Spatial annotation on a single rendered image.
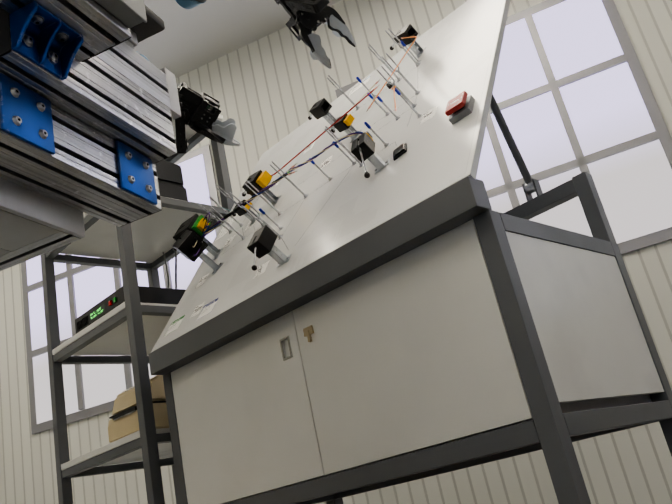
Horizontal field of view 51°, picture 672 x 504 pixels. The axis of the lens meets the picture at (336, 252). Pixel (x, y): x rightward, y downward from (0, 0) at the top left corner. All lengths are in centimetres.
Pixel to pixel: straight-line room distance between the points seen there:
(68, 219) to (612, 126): 277
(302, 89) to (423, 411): 285
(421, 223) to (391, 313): 21
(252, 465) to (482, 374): 72
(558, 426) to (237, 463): 90
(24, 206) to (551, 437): 94
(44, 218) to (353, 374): 78
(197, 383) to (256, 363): 26
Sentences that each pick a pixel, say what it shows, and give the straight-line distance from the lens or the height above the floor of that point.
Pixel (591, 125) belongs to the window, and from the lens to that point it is 353.
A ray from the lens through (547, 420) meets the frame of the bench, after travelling 134.
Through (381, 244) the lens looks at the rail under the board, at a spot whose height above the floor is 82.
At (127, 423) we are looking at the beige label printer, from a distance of 235.
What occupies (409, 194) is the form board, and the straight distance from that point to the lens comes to 154.
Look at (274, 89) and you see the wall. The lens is 417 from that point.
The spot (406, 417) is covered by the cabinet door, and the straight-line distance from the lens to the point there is 151.
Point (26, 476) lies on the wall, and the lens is 462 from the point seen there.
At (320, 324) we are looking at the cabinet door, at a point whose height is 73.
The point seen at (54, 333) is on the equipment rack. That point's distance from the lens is 277.
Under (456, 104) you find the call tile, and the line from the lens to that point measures 164.
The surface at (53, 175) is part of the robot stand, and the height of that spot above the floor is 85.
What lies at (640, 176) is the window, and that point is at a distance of 343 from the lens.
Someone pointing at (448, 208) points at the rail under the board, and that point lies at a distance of 142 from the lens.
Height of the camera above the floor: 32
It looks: 20 degrees up
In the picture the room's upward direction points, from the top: 13 degrees counter-clockwise
